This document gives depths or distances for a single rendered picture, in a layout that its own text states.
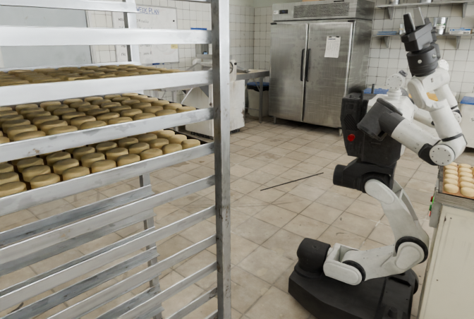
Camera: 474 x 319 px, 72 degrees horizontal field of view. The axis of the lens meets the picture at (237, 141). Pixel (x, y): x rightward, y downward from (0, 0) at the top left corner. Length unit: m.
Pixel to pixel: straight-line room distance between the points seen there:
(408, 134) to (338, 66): 3.92
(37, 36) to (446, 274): 1.69
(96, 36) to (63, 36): 0.06
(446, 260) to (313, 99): 4.07
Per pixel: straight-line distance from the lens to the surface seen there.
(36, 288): 0.77
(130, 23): 1.16
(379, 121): 1.43
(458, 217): 1.64
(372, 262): 1.96
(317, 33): 5.39
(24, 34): 0.63
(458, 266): 1.75
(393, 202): 1.74
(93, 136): 0.68
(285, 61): 5.66
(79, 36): 0.65
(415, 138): 1.40
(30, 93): 0.64
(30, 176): 0.77
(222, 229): 0.92
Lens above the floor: 1.50
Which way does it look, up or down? 17 degrees down
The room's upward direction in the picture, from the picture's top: straight up
